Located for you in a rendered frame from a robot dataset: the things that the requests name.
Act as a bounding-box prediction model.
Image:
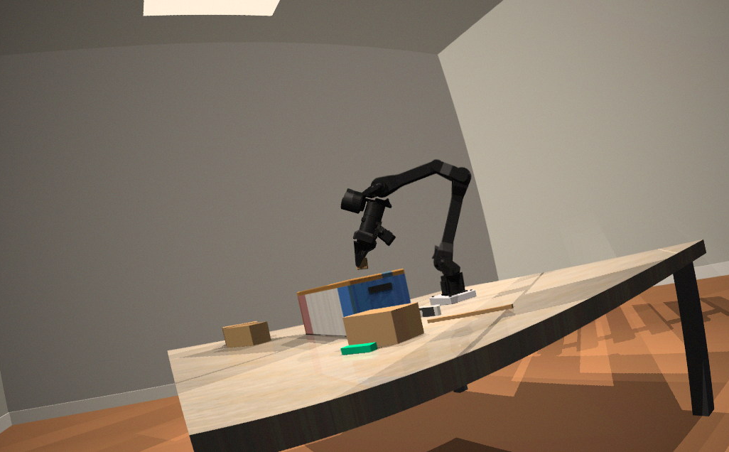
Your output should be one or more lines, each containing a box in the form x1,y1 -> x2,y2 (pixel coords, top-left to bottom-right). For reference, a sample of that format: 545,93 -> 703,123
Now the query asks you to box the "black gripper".
353,215 -> 381,267

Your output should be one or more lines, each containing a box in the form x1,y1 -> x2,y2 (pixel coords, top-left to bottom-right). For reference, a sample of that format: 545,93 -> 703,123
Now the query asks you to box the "dark brown flat bar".
427,304 -> 513,323

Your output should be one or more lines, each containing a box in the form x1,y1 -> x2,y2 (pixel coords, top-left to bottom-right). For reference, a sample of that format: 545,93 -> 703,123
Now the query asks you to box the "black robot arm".
341,159 -> 472,296

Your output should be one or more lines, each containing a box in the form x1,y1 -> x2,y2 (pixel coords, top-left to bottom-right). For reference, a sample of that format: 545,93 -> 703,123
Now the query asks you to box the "small green block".
340,342 -> 377,355

